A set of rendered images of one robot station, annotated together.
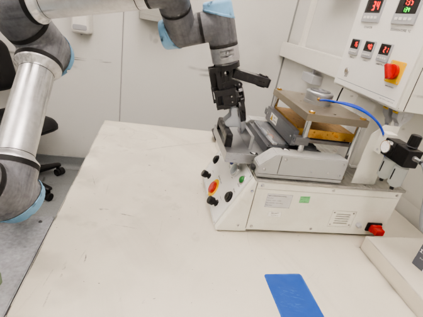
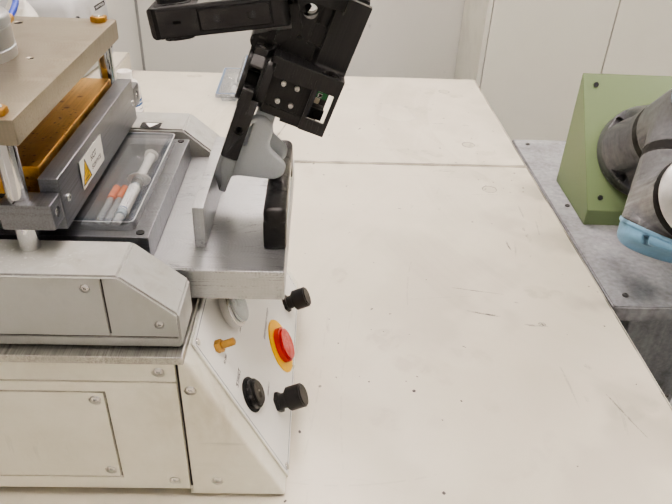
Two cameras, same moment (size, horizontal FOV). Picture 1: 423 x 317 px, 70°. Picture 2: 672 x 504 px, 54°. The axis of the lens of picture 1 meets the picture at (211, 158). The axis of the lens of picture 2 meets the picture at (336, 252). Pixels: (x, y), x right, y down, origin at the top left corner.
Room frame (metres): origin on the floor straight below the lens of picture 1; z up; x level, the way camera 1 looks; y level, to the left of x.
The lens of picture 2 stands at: (1.40, 0.13, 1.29)
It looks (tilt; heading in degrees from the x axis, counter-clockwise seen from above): 33 degrees down; 190
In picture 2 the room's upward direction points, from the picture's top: 2 degrees clockwise
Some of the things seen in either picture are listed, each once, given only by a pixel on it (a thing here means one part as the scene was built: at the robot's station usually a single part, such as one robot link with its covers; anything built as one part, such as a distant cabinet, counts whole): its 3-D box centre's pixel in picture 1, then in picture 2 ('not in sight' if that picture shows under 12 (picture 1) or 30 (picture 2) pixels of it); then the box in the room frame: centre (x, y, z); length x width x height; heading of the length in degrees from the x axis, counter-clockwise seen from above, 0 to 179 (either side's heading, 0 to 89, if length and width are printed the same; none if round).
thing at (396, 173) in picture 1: (394, 158); not in sight; (0.72, -0.45, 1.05); 0.15 x 0.05 x 0.15; 12
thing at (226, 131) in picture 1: (224, 131); (279, 189); (0.86, -0.02, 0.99); 0.15 x 0.02 x 0.04; 12
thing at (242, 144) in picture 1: (265, 141); (137, 202); (0.89, -0.16, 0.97); 0.30 x 0.22 x 0.08; 102
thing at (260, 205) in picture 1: (291, 183); (49, 299); (0.89, -0.28, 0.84); 0.53 x 0.37 x 0.17; 102
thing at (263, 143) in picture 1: (281, 139); (86, 190); (0.90, -0.20, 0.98); 0.20 x 0.17 x 0.03; 12
